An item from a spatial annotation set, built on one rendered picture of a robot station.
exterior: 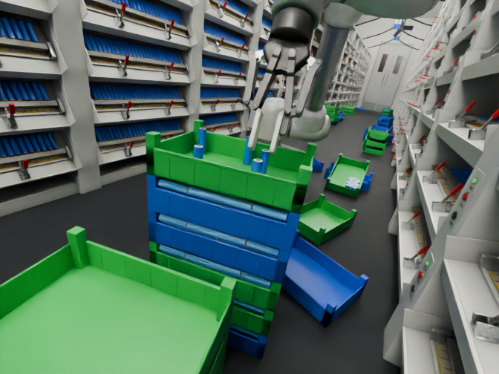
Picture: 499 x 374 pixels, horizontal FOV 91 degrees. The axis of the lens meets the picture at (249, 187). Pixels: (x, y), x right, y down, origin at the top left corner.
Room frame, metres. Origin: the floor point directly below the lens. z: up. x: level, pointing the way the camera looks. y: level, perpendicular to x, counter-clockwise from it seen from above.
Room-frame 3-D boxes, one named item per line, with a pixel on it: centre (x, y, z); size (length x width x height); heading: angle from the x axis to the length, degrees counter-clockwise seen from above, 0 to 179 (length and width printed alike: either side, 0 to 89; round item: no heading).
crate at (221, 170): (0.49, 0.03, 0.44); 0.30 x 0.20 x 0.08; 77
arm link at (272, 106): (1.41, -0.07, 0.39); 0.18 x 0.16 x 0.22; 86
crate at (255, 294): (0.49, 0.03, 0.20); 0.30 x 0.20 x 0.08; 77
